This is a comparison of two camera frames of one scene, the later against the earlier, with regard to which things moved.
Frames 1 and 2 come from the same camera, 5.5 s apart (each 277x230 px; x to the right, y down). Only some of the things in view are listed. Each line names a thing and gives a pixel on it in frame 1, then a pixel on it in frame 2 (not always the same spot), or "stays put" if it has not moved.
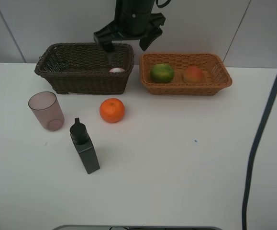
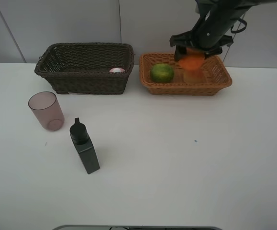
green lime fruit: (161, 73) stays put
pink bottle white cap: (116, 70) stays put
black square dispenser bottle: (79, 134) stays put
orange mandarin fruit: (111, 110) to (193, 60)
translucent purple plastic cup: (46, 107) stays put
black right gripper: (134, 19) to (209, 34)
